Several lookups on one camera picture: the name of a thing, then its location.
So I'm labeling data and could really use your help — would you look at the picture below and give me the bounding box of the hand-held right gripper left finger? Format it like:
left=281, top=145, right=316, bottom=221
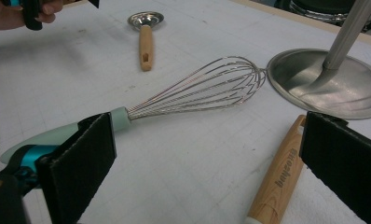
left=34, top=112, right=117, bottom=224

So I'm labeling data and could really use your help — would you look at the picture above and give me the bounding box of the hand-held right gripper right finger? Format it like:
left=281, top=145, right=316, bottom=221
left=299, top=110, right=371, bottom=224

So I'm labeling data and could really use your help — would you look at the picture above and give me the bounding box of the steel whisk with mint handle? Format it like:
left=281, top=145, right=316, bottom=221
left=0, top=55, right=268, bottom=166

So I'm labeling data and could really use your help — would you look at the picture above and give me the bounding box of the mesh strainer with wooden handle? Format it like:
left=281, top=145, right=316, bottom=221
left=243, top=114, right=308, bottom=224

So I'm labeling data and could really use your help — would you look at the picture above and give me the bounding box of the steel utensil stand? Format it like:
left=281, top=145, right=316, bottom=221
left=266, top=0, right=371, bottom=120

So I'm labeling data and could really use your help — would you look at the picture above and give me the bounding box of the white foam mat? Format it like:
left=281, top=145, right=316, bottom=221
left=0, top=0, right=371, bottom=224

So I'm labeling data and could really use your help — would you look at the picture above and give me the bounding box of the light wooden table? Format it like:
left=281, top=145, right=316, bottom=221
left=62, top=0, right=371, bottom=49

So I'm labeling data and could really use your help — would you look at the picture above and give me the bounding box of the black round stool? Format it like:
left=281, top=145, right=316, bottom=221
left=285, top=0, right=357, bottom=24

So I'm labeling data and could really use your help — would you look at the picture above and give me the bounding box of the steel ladle with wooden handle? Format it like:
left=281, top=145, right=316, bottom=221
left=127, top=11, right=165, bottom=73

